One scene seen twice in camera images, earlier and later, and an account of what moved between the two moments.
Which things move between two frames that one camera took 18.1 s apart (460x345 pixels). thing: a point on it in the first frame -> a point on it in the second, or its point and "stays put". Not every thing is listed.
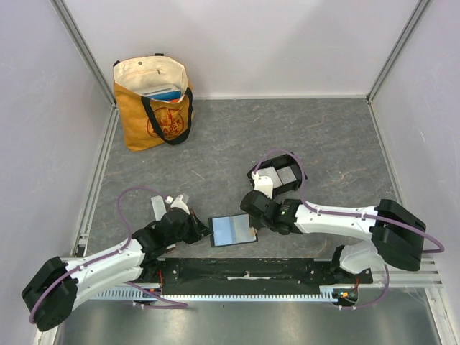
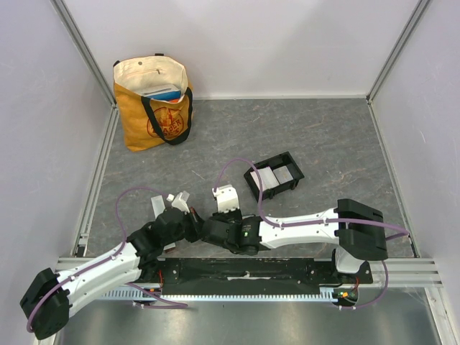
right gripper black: x=261 y=220 -> x=210 y=229
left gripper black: x=199 y=230 stays put
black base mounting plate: x=256 y=276 stays put
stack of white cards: x=270 y=172 stays put
